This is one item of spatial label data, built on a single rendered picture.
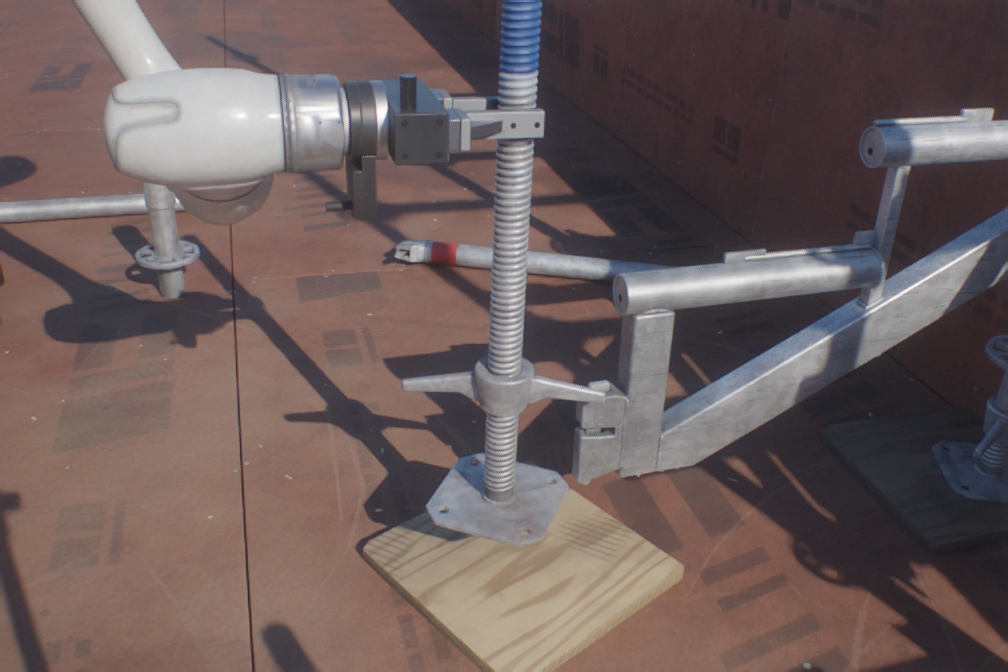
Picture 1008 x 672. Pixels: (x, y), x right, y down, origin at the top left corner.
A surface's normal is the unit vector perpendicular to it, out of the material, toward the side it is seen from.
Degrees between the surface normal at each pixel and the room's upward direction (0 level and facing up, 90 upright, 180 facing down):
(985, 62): 90
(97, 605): 0
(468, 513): 0
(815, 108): 90
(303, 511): 0
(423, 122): 90
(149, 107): 56
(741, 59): 90
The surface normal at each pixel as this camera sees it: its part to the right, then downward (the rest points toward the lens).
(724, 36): -0.96, 0.10
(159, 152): 0.15, 0.58
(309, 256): 0.05, -0.87
